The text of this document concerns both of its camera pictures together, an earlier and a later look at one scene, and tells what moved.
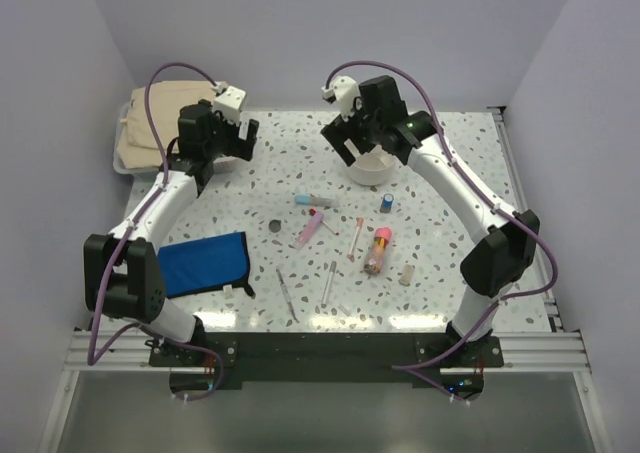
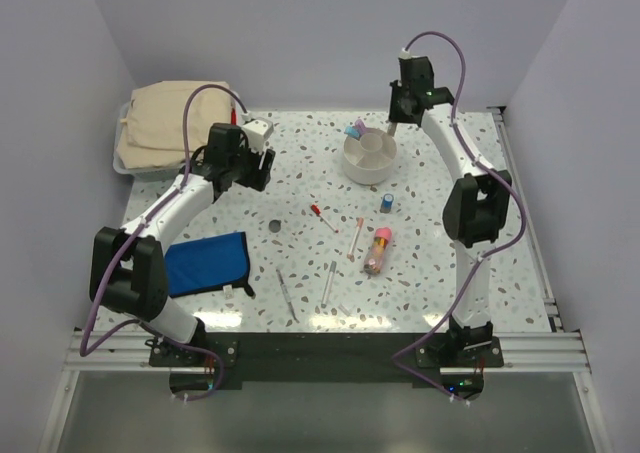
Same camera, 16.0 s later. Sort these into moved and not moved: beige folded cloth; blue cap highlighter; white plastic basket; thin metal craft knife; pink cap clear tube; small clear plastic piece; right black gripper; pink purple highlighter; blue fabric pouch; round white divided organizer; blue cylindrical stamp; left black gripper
Moved: pink purple highlighter; blue cap highlighter; left black gripper; right black gripper
Not moved: white plastic basket; pink cap clear tube; thin metal craft knife; blue cylindrical stamp; round white divided organizer; beige folded cloth; blue fabric pouch; small clear plastic piece
